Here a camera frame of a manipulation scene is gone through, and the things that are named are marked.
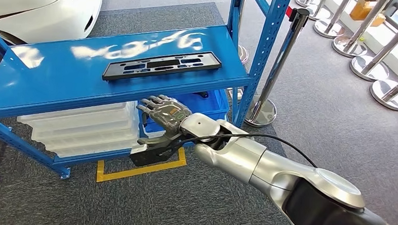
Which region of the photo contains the orange cardboard box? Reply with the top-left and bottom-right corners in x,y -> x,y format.
349,0 -> 387,27

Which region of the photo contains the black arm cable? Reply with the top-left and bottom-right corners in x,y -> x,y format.
163,129 -> 320,168

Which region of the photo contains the white car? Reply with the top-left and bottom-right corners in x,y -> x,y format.
0,0 -> 104,48

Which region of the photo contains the yellow floor tape marking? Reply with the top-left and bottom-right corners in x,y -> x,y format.
96,143 -> 188,187

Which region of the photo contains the red barrier belt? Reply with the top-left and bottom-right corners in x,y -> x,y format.
267,0 -> 294,18

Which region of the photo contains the black plastic plate holder part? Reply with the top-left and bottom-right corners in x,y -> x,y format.
102,47 -> 223,86

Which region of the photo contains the blue plastic bin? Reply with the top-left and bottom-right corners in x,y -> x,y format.
137,86 -> 231,139

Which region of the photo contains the white plastic bin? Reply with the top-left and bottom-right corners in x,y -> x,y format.
142,113 -> 227,142

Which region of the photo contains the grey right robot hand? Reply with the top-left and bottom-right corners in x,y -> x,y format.
134,93 -> 193,149

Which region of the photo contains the blue metal shelf rack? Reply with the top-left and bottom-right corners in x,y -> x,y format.
0,0 -> 293,201

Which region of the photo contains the chrome stanchion black cap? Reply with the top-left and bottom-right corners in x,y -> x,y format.
244,6 -> 310,130

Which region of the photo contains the white plastic tray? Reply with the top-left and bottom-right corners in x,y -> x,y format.
44,128 -> 140,156
54,139 -> 133,161
16,96 -> 136,131
30,116 -> 139,147

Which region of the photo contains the black bracket part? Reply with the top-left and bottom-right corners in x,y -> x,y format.
140,108 -> 152,128

